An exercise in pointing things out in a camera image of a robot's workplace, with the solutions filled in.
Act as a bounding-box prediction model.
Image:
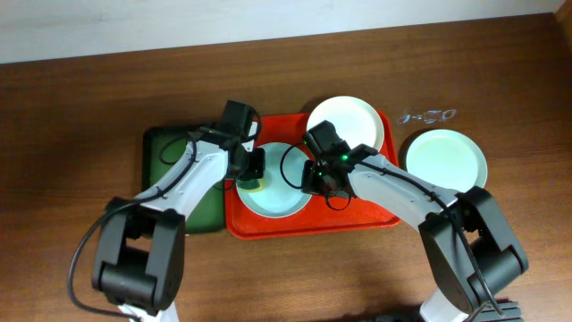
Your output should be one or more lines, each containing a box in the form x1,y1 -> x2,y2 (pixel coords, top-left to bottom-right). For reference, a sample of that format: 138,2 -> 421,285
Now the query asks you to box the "yellow green sponge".
236,178 -> 265,193

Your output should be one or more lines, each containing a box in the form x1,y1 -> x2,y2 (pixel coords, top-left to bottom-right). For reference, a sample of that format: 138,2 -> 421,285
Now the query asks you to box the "light blue plate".
237,142 -> 311,218

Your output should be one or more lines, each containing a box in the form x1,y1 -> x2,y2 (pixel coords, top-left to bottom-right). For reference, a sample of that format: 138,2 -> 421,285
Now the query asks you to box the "light green plate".
405,129 -> 488,192

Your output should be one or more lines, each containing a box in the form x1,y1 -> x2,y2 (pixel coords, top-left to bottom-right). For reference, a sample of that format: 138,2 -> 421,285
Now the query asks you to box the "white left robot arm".
92,123 -> 264,321

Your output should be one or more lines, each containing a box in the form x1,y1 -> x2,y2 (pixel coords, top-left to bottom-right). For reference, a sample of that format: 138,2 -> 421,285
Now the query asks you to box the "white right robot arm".
302,139 -> 529,321

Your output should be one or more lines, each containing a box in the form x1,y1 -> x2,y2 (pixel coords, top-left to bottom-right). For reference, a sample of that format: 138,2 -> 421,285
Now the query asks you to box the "red plastic tray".
224,113 -> 400,240

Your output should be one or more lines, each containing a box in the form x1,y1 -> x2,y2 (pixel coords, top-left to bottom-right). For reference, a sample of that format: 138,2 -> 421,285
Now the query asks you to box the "dark green tray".
141,125 -> 225,234

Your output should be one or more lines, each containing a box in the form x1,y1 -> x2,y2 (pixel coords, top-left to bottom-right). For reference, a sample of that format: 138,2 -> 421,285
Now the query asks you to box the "cream white plate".
307,96 -> 385,152

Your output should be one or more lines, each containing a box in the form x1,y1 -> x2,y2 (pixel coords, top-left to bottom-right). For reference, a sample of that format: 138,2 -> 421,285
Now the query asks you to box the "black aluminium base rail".
357,301 -> 525,322

